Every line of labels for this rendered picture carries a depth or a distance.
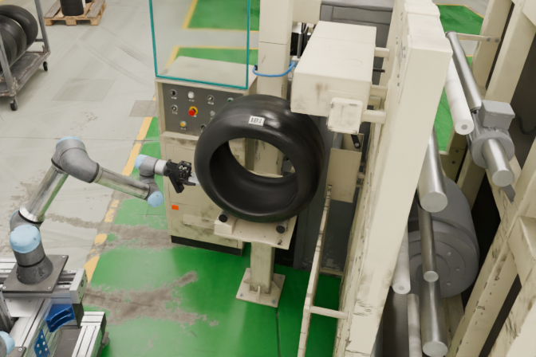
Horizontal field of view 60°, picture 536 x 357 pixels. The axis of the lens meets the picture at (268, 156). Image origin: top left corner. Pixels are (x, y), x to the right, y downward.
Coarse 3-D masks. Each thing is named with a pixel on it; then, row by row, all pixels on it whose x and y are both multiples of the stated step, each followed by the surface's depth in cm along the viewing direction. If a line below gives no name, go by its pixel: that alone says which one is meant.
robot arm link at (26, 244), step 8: (16, 232) 198; (24, 232) 199; (32, 232) 199; (16, 240) 195; (24, 240) 196; (32, 240) 197; (40, 240) 201; (16, 248) 195; (24, 248) 195; (32, 248) 197; (40, 248) 202; (16, 256) 198; (24, 256) 197; (32, 256) 199; (40, 256) 202; (24, 264) 200
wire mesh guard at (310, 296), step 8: (328, 192) 225; (328, 200) 219; (328, 208) 250; (320, 232) 200; (320, 240) 196; (320, 248) 192; (320, 256) 251; (320, 264) 272; (312, 272) 180; (312, 280) 176; (312, 288) 173; (312, 296) 216; (312, 304) 249; (304, 312) 166; (312, 312) 249; (304, 320) 168; (304, 328) 171; (304, 336) 173; (304, 344) 211; (304, 352) 227
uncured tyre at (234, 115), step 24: (264, 96) 203; (216, 120) 196; (240, 120) 190; (264, 120) 188; (288, 120) 191; (312, 120) 206; (216, 144) 196; (288, 144) 188; (312, 144) 194; (216, 168) 230; (240, 168) 234; (312, 168) 194; (216, 192) 210; (240, 192) 233; (264, 192) 235; (288, 192) 231; (312, 192) 201; (240, 216) 214; (264, 216) 210; (288, 216) 208
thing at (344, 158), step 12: (336, 132) 237; (336, 144) 226; (348, 144) 239; (336, 156) 223; (348, 156) 221; (360, 156) 220; (336, 168) 226; (348, 168) 225; (336, 180) 230; (348, 180) 228; (336, 192) 233; (348, 192) 232
